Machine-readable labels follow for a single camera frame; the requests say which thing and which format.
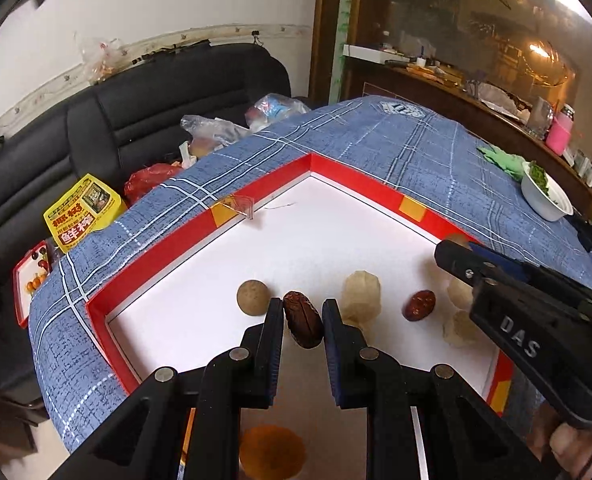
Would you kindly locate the orange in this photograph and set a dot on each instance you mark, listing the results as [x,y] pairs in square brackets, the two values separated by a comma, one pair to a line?
[271,452]

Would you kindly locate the clear drinking glass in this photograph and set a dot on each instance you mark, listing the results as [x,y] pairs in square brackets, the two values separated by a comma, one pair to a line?
[540,117]

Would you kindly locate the wooden framed glass cabinet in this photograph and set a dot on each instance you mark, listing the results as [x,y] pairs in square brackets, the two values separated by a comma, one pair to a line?
[326,35]

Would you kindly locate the grey clear plastic bag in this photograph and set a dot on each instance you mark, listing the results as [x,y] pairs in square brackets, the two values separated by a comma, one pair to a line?
[211,135]

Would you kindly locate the red tray with white inside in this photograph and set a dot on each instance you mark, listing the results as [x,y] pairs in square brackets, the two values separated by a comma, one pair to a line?
[326,230]

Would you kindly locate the pink flask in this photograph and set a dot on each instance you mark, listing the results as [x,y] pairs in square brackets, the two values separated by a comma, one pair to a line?
[560,132]

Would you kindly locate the black sofa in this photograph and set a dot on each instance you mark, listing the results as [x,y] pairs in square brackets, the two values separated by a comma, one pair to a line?
[36,160]

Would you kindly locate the long white box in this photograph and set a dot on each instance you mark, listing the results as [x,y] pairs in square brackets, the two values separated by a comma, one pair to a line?
[371,52]

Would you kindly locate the clear bag with blue print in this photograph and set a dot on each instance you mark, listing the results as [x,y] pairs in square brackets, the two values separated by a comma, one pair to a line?
[276,107]

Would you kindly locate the red date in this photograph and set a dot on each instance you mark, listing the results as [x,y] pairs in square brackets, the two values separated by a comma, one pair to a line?
[419,305]
[303,320]

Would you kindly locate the dark wooden chair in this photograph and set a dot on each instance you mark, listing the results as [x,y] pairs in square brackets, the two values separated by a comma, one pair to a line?
[6,400]

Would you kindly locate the pale beige peeled chunk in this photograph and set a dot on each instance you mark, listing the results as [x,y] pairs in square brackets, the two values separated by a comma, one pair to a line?
[361,297]
[458,332]
[458,290]

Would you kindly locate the green leafy vegetable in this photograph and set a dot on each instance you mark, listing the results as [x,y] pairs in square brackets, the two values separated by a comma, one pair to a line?
[541,177]

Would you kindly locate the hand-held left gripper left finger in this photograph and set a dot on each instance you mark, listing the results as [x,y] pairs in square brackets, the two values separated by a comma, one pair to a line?
[274,350]

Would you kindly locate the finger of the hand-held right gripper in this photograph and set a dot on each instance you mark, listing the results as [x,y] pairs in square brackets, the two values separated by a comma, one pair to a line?
[456,260]
[506,264]

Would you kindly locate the yellow printed packet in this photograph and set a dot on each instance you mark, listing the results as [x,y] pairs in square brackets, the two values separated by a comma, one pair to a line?
[83,210]

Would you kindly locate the black power adapter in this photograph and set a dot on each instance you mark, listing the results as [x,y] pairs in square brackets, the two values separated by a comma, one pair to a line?
[588,235]

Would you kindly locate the white boxes on counter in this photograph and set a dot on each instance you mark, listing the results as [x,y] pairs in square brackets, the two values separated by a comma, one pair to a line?
[583,165]

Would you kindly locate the brown longan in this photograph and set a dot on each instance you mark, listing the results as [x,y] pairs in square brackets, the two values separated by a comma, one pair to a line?
[458,241]
[252,297]

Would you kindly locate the red plastic bag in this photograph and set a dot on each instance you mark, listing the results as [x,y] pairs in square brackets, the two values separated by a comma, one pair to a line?
[148,182]

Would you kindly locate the white bowl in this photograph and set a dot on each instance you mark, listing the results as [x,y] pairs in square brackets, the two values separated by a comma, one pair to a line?
[546,202]

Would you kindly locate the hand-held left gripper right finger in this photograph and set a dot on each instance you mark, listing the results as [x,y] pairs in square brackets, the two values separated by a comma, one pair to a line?
[332,355]

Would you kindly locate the person's right hand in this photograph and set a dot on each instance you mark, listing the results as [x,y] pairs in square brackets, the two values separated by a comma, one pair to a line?
[571,452]

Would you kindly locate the blue plaid tablecloth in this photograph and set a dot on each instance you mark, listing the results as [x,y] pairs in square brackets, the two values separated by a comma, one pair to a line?
[376,140]

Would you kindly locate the small red framed tray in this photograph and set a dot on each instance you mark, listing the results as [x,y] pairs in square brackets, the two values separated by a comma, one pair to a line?
[31,280]

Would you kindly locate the clear plastic bag with snacks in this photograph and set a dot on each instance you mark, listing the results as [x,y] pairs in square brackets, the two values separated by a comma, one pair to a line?
[101,57]

